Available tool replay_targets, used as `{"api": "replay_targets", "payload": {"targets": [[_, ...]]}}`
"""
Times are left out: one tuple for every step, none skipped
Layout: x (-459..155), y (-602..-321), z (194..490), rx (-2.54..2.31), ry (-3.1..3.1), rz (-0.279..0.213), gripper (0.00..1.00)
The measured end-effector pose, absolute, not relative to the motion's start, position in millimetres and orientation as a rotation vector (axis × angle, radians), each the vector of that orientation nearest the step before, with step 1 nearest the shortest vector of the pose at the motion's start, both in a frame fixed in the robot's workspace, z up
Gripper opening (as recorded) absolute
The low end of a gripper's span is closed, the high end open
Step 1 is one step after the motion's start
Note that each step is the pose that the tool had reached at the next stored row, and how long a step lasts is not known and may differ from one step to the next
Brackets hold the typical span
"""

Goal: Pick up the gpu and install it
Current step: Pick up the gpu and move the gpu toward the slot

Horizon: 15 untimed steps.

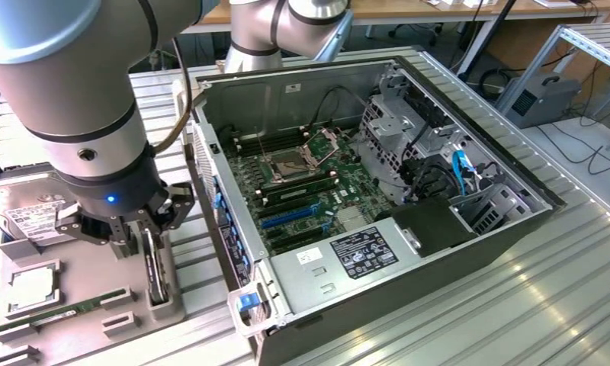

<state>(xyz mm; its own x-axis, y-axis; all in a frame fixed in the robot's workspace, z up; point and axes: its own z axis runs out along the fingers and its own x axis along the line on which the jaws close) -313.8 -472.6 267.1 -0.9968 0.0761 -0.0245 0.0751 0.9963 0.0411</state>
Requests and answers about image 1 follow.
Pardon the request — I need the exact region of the looped black wire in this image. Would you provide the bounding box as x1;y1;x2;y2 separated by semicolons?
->
307;86;367;133

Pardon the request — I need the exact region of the black expansion slot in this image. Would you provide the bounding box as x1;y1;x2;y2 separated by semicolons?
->
271;224;332;253

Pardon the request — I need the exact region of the aluminium profile frame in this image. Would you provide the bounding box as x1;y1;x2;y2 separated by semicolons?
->
496;21;610;108

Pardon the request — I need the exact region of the black plastic shroud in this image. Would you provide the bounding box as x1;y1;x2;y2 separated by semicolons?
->
390;197;482;259

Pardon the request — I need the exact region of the metal socket cover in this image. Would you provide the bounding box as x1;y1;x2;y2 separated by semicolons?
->
298;128;344;154

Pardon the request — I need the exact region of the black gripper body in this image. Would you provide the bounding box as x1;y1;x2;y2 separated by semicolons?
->
58;149;171;221

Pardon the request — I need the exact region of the blue wire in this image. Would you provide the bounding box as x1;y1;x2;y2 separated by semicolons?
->
450;149;471;197

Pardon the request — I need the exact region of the silver CPU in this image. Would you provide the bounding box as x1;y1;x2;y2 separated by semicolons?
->
7;271;55;308

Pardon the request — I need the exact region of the hard disk with blue carrier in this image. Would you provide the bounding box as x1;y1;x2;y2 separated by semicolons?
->
0;162;84;248

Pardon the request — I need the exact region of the blue case latch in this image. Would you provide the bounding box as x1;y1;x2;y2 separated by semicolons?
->
235;292;262;313

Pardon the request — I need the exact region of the silver metal drive cage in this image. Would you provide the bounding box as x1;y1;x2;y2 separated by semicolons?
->
358;63;468;191

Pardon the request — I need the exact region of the black slanted pole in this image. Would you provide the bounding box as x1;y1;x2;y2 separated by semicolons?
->
456;0;518;76

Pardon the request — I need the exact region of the grey parts rack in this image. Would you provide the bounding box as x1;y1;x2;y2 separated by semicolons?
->
0;224;186;366

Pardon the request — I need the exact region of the black office chair base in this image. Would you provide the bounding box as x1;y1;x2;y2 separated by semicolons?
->
364;21;444;49

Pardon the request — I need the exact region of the dark robot cable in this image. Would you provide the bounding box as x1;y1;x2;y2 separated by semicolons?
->
148;36;194;156

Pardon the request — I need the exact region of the open black PC case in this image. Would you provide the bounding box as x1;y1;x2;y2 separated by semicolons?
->
174;55;564;366

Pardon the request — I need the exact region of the CPU socket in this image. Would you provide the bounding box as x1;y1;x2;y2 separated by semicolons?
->
267;149;319;181

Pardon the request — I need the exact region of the black cable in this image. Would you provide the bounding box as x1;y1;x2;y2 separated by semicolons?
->
535;116;610;177

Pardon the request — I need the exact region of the blue expansion slot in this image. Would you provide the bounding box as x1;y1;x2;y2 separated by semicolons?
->
259;201;323;230

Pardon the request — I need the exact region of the metal disk bay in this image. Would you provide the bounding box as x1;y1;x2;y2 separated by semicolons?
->
448;181;535;234

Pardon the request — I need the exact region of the grey controller box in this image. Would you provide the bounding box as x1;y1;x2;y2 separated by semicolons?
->
496;74;583;129

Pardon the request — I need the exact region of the green RAM stick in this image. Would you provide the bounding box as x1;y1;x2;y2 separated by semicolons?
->
0;289;126;332

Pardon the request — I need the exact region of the wooden desk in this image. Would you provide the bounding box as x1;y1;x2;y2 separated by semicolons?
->
179;0;610;36

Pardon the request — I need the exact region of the grey power supply unit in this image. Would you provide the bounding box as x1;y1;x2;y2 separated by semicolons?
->
268;217;423;316

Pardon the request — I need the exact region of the green motherboard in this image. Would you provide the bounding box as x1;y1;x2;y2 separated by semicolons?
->
222;125;387;256

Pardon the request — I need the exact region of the black wire bundle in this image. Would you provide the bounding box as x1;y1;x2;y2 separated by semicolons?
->
399;157;462;202

